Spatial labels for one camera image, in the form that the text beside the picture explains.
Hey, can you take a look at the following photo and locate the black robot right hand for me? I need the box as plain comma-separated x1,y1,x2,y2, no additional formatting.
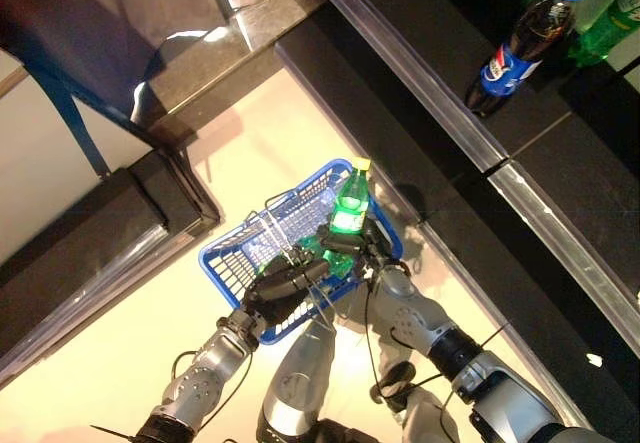
314,220,401,280

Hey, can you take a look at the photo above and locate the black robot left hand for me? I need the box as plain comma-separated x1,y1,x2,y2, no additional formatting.
240,255,332,334

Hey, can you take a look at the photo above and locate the blue plastic shopping basket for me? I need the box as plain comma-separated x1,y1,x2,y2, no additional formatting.
198,158,404,347

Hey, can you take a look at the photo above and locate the silver robot left leg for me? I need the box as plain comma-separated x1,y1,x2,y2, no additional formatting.
255,312,337,443

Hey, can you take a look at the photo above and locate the silver robot leg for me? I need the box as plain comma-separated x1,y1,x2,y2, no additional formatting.
255,312,337,443
369,307,461,443

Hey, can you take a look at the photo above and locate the silver robot right leg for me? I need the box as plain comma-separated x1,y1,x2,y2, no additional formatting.
369,307,461,443

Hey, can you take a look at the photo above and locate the black cabinet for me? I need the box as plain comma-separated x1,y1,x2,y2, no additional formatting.
0,150,222,389

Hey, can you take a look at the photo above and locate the Pepsi cola bottle blue cap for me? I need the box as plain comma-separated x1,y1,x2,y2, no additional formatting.
463,0,596,118

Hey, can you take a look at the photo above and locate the glossy dark side counter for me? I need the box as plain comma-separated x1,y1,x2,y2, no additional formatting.
129,0,329,139

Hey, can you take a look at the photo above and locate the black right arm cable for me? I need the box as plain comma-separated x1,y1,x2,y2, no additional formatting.
363,272,446,443

